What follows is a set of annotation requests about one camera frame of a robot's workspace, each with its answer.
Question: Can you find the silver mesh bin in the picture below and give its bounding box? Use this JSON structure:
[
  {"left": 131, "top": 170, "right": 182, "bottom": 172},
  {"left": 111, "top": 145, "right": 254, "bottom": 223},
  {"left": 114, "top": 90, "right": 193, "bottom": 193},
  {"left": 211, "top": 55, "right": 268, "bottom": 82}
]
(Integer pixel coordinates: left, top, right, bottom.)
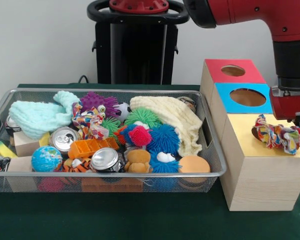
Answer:
[{"left": 0, "top": 87, "right": 228, "bottom": 193}]

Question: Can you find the orange plastic crate toy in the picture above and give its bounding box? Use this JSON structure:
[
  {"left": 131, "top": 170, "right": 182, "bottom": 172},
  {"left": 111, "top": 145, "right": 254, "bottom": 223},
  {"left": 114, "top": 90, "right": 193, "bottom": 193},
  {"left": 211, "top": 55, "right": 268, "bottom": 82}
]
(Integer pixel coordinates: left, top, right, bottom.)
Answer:
[{"left": 68, "top": 136, "right": 120, "bottom": 160}]

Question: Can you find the pink spiky ball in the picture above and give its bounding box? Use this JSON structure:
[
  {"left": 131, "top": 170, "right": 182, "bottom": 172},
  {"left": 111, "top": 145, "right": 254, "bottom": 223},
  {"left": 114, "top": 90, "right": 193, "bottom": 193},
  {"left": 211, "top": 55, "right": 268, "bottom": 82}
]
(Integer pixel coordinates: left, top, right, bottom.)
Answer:
[{"left": 128, "top": 125, "right": 153, "bottom": 147}]

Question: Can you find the colourful knotted rope toy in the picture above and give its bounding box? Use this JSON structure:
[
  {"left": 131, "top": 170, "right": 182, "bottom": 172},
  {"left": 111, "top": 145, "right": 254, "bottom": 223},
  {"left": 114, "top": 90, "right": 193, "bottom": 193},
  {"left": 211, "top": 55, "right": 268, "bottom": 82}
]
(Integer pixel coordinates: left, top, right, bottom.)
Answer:
[
  {"left": 251, "top": 114, "right": 300, "bottom": 156},
  {"left": 71, "top": 101, "right": 109, "bottom": 141}
]

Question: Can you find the wooden box with three holes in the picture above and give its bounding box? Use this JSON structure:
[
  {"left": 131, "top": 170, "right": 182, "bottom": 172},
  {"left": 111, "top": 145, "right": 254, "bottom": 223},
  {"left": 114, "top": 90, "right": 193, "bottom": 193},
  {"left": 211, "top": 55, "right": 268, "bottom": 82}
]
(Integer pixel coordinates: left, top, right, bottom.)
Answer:
[{"left": 199, "top": 58, "right": 300, "bottom": 212}]

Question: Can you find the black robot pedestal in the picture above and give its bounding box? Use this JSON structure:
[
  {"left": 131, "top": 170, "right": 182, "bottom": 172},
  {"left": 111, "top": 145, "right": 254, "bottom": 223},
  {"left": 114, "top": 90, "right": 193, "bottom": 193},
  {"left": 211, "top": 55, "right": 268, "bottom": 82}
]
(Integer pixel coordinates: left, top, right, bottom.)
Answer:
[{"left": 86, "top": 0, "right": 191, "bottom": 85}]

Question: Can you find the blue spiky ball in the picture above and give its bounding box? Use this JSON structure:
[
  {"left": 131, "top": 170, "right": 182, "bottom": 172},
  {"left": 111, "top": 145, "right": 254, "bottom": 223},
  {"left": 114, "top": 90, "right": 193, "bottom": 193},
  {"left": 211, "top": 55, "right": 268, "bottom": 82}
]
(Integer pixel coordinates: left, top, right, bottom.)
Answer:
[{"left": 148, "top": 124, "right": 181, "bottom": 151}]

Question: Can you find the mint green cloth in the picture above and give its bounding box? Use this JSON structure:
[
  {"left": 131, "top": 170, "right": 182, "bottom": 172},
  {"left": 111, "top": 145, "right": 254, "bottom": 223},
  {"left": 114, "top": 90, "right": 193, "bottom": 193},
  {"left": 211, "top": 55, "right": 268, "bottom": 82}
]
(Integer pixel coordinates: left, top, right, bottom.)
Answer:
[{"left": 8, "top": 90, "right": 80, "bottom": 140}]

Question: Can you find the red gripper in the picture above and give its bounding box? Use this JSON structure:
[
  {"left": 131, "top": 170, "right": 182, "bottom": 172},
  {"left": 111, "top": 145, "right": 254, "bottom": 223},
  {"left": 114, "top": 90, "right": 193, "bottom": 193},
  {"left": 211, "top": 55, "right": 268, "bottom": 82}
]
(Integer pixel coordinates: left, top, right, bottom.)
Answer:
[{"left": 269, "top": 86, "right": 300, "bottom": 157}]

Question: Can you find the small soccer ball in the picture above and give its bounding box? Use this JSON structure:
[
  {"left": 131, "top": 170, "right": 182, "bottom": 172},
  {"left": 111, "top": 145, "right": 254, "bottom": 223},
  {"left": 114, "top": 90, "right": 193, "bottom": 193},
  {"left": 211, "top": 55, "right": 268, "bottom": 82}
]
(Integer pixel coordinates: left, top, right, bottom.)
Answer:
[{"left": 113, "top": 101, "right": 132, "bottom": 122}]

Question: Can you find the purple spiky ball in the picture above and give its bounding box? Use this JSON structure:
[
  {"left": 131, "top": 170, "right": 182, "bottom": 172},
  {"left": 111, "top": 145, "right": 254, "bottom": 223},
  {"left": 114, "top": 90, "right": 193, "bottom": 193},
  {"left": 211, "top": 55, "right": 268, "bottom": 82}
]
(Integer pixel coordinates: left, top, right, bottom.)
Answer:
[{"left": 79, "top": 91, "right": 120, "bottom": 118}]

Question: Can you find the blue globe ball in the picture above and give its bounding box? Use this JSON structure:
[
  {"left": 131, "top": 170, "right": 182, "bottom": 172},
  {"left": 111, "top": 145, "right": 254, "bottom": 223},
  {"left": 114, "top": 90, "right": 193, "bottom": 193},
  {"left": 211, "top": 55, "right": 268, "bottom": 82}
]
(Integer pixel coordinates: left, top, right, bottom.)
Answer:
[{"left": 30, "top": 145, "right": 63, "bottom": 173}]

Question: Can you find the dark green cloth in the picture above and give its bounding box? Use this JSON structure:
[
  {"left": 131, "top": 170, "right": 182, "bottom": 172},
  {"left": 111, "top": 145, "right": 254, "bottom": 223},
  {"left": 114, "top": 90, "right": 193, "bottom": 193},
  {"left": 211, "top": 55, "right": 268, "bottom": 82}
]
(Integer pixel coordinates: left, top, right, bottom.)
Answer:
[{"left": 0, "top": 83, "right": 300, "bottom": 240}]

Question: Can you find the cream cloth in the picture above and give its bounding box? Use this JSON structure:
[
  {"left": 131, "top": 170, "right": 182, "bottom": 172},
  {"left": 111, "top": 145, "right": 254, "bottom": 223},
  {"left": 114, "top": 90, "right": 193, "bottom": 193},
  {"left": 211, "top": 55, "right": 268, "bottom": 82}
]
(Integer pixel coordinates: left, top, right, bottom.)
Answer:
[{"left": 129, "top": 95, "right": 203, "bottom": 157}]

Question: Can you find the orange plush toy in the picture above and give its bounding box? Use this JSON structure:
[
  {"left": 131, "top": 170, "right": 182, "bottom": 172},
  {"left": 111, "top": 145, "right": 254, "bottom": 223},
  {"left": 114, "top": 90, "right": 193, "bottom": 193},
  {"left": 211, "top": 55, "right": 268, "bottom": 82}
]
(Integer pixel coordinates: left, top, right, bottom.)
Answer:
[{"left": 124, "top": 149, "right": 153, "bottom": 174}]

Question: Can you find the silver drink can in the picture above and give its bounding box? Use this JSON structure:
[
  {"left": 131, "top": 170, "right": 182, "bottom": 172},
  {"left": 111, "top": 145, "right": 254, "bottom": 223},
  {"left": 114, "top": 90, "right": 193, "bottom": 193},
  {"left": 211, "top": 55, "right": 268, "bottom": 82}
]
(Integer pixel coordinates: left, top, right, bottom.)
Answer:
[
  {"left": 49, "top": 126, "right": 80, "bottom": 154},
  {"left": 90, "top": 147, "right": 121, "bottom": 173}
]

